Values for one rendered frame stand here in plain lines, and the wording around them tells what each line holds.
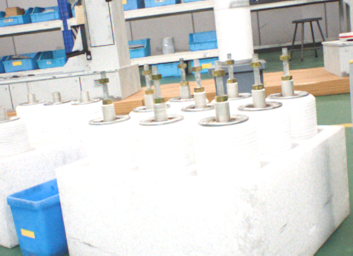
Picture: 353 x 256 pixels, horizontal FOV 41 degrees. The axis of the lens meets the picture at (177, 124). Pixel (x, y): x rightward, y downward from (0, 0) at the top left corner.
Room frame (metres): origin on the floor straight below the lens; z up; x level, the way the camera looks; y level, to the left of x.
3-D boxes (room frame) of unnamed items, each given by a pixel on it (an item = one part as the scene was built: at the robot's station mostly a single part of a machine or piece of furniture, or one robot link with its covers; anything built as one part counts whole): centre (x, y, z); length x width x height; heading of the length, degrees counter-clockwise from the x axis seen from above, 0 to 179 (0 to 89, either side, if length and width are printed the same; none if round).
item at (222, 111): (0.69, -0.07, 0.26); 0.02 x 0.02 x 0.03
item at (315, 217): (0.86, -0.05, 0.09); 0.39 x 0.39 x 0.18; 52
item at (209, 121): (0.69, -0.07, 0.25); 0.08 x 0.08 x 0.01
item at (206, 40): (5.62, -0.45, 0.36); 0.50 x 0.38 x 0.21; 171
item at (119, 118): (0.84, 0.12, 0.25); 0.08 x 0.08 x 0.01
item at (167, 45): (5.60, -0.01, 0.35); 0.16 x 0.15 x 0.19; 81
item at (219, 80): (0.69, -0.07, 0.30); 0.01 x 0.01 x 0.08; 41
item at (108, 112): (0.84, 0.12, 0.26); 0.02 x 0.02 x 0.03
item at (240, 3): (1.26, -0.18, 0.39); 0.09 x 0.09 x 0.17; 81
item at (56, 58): (5.91, 1.34, 0.36); 0.50 x 0.38 x 0.21; 170
